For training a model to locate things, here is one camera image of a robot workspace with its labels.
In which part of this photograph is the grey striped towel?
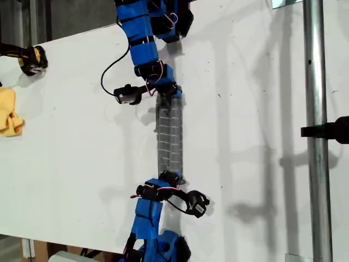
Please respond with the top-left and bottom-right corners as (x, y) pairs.
(155, 91), (184, 178)

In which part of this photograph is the black clamp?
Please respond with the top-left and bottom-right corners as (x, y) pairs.
(300, 116), (349, 145)

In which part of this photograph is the gripper camera cable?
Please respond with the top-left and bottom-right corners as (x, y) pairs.
(163, 198), (191, 214)
(100, 40), (131, 96)

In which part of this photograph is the black yellow cordless tool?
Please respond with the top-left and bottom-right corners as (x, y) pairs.
(0, 42), (49, 77)

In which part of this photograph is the yellow cloth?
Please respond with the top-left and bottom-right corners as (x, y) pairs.
(0, 86), (26, 138)

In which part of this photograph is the white box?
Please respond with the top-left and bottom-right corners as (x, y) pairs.
(48, 250), (93, 262)

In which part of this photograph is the steel post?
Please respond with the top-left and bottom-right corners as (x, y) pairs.
(302, 0), (334, 262)

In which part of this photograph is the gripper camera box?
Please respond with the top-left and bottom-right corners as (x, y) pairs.
(186, 190), (210, 218)
(113, 84), (142, 106)

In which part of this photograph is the white table bracket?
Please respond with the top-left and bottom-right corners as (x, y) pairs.
(21, 238), (35, 259)

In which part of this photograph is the gripper camera stalk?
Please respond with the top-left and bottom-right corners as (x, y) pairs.
(171, 189), (194, 204)
(137, 84), (159, 96)

